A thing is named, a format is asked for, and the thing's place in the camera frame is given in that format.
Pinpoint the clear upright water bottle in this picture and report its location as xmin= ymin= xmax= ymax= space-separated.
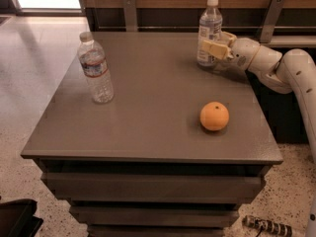
xmin=77 ymin=32 xmax=114 ymax=104

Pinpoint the striped cable on floor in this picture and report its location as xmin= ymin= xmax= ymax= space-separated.
xmin=242 ymin=214 xmax=294 ymax=237

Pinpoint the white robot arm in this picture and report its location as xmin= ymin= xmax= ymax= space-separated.
xmin=199 ymin=32 xmax=316 ymax=162

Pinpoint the grey drawer cabinet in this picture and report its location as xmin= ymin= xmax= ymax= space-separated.
xmin=23 ymin=33 xmax=282 ymax=237

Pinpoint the orange fruit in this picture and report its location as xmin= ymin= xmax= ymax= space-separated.
xmin=199 ymin=102 xmax=229 ymax=131

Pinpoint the right metal bracket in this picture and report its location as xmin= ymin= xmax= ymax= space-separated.
xmin=259 ymin=0 xmax=286 ymax=43

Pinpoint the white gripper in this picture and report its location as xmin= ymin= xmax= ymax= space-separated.
xmin=201 ymin=32 xmax=260 ymax=70

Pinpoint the black object on floor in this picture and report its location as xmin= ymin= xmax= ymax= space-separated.
xmin=0 ymin=198 xmax=43 ymax=237

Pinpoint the left metal bracket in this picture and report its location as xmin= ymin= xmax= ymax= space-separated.
xmin=122 ymin=0 xmax=138 ymax=32

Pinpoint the metal bracket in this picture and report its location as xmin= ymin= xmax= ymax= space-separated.
xmin=122 ymin=0 xmax=138 ymax=32
xmin=259 ymin=0 xmax=286 ymax=43

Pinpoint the blue label plastic bottle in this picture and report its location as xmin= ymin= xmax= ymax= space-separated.
xmin=197 ymin=0 xmax=222 ymax=67

